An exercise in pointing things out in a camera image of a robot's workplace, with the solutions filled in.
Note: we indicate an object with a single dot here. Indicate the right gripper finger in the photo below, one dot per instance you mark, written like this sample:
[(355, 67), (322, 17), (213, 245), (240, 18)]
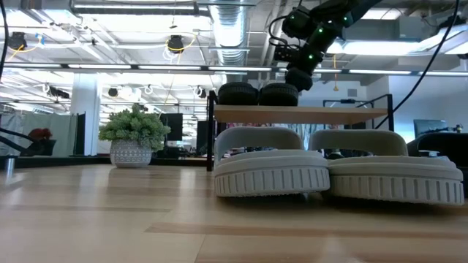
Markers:
[(299, 79)]

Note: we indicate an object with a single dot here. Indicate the grey rubber slide sandal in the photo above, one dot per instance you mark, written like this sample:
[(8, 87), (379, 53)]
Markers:
[(270, 175), (395, 182)]

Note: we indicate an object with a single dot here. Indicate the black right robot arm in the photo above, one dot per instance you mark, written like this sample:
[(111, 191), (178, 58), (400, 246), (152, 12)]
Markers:
[(329, 11)]

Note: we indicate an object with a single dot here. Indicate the large ceiling light panel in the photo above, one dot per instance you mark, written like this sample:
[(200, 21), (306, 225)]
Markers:
[(384, 47)]

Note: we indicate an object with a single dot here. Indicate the black ceiling-mounted device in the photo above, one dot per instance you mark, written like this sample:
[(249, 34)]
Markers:
[(17, 41), (175, 43)]

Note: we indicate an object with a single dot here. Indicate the black background monitor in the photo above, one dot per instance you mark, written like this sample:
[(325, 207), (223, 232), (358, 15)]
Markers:
[(172, 126)]

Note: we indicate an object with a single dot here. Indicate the background monitor with lit screen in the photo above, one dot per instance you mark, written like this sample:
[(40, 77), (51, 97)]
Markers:
[(428, 128)]

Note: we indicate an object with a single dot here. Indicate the green potted plant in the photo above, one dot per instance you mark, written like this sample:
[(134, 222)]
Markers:
[(131, 128)]

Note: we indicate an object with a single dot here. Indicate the black partition panel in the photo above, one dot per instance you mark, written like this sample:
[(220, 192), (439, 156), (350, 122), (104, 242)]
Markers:
[(80, 135)]

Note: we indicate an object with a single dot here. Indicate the grey partition curtain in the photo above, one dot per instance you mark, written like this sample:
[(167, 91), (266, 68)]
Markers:
[(62, 131)]

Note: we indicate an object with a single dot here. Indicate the person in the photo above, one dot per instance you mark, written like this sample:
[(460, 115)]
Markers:
[(42, 144)]

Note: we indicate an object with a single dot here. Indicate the silver metal cylinder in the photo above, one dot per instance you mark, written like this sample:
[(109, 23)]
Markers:
[(10, 166)]

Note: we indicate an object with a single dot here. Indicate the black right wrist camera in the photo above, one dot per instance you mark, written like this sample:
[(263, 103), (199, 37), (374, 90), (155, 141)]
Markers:
[(285, 54)]

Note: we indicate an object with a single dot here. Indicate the wooden shelf with black frame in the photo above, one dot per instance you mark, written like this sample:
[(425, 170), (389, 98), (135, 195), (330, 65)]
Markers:
[(292, 115)]

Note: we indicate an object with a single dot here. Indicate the silver ventilation duct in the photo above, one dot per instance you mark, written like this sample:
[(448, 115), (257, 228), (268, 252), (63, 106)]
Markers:
[(230, 33)]

